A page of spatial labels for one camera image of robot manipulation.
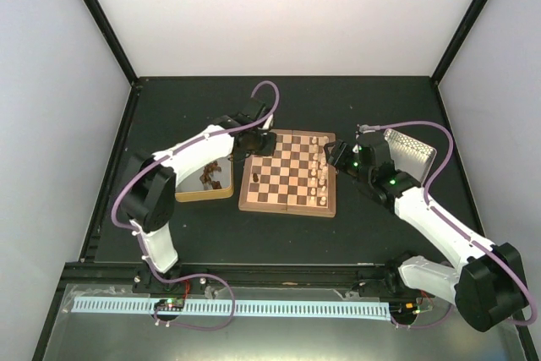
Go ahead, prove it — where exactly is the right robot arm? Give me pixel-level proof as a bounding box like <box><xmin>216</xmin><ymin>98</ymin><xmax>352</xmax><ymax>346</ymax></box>
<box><xmin>324</xmin><ymin>129</ymin><xmax>533</xmax><ymax>332</ymax></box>

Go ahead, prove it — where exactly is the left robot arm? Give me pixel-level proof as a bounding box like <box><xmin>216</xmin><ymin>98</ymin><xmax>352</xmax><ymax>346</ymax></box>
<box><xmin>111</xmin><ymin>97</ymin><xmax>276</xmax><ymax>293</ymax></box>

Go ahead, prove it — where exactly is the wooden chess board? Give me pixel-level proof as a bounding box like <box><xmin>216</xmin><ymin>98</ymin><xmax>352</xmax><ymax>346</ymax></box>
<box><xmin>238</xmin><ymin>129</ymin><xmax>336</xmax><ymax>218</ymax></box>

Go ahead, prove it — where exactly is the right controller board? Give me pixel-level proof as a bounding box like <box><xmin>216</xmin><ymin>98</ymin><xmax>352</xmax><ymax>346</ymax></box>
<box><xmin>389</xmin><ymin>302</ymin><xmax>427</xmax><ymax>315</ymax></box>

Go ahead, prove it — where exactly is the controller board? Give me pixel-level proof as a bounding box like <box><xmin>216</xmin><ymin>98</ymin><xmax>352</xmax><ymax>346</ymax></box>
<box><xmin>155</xmin><ymin>298</ymin><xmax>185</xmax><ymax>312</ymax></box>
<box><xmin>389</xmin><ymin>302</ymin><xmax>427</xmax><ymax>315</ymax></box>

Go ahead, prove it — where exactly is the left controller board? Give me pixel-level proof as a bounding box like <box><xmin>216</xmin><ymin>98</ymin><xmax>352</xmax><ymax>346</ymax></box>
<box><xmin>155</xmin><ymin>298</ymin><xmax>185</xmax><ymax>312</ymax></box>

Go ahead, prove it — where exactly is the white queen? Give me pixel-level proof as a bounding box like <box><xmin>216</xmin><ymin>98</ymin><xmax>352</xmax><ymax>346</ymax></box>
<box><xmin>320</xmin><ymin>166</ymin><xmax>328</xmax><ymax>179</ymax></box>

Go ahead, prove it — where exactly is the yellow metal tin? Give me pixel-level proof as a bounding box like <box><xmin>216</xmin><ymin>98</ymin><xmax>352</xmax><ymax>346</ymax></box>
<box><xmin>175</xmin><ymin>157</ymin><xmax>234</xmax><ymax>203</ymax></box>

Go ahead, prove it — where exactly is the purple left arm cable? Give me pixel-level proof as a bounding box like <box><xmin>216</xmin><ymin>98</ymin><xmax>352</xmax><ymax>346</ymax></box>
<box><xmin>110</xmin><ymin>80</ymin><xmax>281</xmax><ymax>331</ymax></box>

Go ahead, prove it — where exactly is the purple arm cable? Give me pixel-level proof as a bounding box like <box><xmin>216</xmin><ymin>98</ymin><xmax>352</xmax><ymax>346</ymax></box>
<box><xmin>358</xmin><ymin>120</ymin><xmax>538</xmax><ymax>331</ymax></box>
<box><xmin>110</xmin><ymin>80</ymin><xmax>281</xmax><ymax>331</ymax></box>

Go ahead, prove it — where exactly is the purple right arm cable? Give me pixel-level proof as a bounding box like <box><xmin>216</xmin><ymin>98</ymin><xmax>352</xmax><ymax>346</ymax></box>
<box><xmin>358</xmin><ymin>120</ymin><xmax>538</xmax><ymax>331</ymax></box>

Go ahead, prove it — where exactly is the black frame post right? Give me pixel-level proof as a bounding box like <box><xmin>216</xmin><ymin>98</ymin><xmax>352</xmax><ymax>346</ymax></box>
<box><xmin>430</xmin><ymin>0</ymin><xmax>489</xmax><ymax>85</ymax></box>

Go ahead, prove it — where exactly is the black frame post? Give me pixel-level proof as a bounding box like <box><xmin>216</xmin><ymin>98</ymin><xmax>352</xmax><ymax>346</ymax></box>
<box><xmin>83</xmin><ymin>0</ymin><xmax>138</xmax><ymax>85</ymax></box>
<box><xmin>430</xmin><ymin>0</ymin><xmax>489</xmax><ymax>85</ymax></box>

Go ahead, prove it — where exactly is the white slotted cable duct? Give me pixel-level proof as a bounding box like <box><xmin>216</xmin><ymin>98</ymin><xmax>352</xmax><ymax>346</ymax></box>
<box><xmin>71</xmin><ymin>297</ymin><xmax>391</xmax><ymax>321</ymax></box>

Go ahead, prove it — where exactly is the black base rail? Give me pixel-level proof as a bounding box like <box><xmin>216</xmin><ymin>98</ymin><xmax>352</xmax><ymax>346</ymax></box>
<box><xmin>59</xmin><ymin>262</ymin><xmax>420</xmax><ymax>298</ymax></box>

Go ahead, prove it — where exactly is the black frame post left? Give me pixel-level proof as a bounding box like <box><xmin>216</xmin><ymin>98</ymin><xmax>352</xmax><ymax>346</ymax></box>
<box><xmin>83</xmin><ymin>0</ymin><xmax>138</xmax><ymax>85</ymax></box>

